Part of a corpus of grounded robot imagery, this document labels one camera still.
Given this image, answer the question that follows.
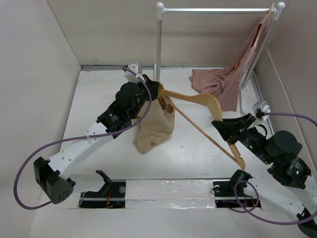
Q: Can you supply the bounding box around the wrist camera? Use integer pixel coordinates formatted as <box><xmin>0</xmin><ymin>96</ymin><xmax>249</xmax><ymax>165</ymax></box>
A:
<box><xmin>122</xmin><ymin>61</ymin><xmax>142</xmax><ymax>83</ymax></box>
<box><xmin>253</xmin><ymin>101</ymin><xmax>271</xmax><ymax>122</ymax></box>

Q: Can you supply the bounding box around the pink t shirt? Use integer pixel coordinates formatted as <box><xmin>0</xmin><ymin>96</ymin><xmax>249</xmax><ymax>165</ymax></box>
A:
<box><xmin>189</xmin><ymin>17</ymin><xmax>267</xmax><ymax>112</ymax></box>

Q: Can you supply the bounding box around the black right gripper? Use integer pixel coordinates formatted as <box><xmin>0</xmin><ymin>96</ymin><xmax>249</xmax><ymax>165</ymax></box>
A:
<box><xmin>210</xmin><ymin>111</ymin><xmax>273</xmax><ymax>163</ymax></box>

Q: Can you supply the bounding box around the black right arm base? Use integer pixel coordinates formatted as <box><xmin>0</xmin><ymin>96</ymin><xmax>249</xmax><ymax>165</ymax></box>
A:
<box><xmin>210</xmin><ymin>170</ymin><xmax>261</xmax><ymax>210</ymax></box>

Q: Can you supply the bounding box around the white clothes rack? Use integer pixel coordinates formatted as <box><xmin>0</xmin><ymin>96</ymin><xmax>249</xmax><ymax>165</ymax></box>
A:
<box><xmin>154</xmin><ymin>2</ymin><xmax>286</xmax><ymax>114</ymax></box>

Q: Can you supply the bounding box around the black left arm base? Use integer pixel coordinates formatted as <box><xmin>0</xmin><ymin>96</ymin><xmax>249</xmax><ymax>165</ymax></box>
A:
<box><xmin>78</xmin><ymin>170</ymin><xmax>126</xmax><ymax>209</ymax></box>

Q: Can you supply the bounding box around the wooden hanger with pink shirt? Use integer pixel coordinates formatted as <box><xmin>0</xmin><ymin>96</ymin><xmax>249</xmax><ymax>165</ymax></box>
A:
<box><xmin>252</xmin><ymin>3</ymin><xmax>275</xmax><ymax>47</ymax></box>

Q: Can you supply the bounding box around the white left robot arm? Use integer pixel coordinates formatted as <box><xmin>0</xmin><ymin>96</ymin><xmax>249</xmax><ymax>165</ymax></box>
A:
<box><xmin>34</xmin><ymin>74</ymin><xmax>159</xmax><ymax>204</ymax></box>

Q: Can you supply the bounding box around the beige t shirt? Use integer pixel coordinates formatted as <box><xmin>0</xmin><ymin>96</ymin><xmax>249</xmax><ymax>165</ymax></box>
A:
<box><xmin>133</xmin><ymin>97</ymin><xmax>175</xmax><ymax>154</ymax></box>

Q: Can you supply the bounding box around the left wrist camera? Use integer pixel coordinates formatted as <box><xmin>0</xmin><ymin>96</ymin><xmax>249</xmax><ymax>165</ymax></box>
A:
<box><xmin>122</xmin><ymin>61</ymin><xmax>142</xmax><ymax>83</ymax></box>

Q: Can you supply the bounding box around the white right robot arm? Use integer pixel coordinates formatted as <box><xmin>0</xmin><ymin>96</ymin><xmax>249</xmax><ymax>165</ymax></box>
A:
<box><xmin>212</xmin><ymin>110</ymin><xmax>317</xmax><ymax>238</ymax></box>

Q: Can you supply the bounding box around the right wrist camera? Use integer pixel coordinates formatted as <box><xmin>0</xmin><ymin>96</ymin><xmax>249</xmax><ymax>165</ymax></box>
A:
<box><xmin>253</xmin><ymin>101</ymin><xmax>271</xmax><ymax>122</ymax></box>

